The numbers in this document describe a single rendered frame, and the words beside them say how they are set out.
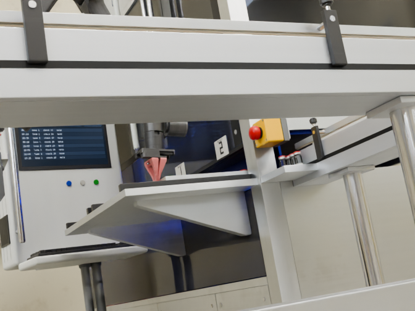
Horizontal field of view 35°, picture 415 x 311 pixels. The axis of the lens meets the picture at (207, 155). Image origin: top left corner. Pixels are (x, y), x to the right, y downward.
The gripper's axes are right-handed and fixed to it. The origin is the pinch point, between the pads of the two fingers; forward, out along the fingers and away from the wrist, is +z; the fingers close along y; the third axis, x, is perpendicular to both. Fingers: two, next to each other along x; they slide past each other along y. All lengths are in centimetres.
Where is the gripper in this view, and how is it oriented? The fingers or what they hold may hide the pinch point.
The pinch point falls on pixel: (156, 182)
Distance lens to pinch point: 185.6
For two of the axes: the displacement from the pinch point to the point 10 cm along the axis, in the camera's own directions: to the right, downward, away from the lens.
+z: 0.8, 9.6, -2.6
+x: -4.1, 2.7, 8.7
